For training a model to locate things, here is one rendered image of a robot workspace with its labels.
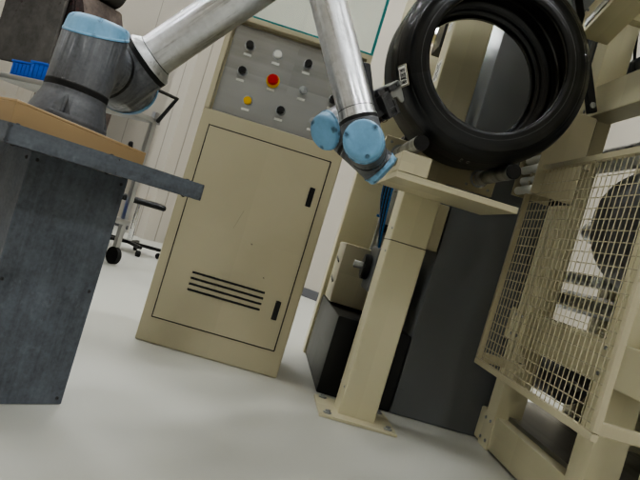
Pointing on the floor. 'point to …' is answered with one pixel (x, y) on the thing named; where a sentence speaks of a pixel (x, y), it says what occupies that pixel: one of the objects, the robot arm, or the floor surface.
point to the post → (407, 241)
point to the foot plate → (352, 417)
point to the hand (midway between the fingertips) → (396, 81)
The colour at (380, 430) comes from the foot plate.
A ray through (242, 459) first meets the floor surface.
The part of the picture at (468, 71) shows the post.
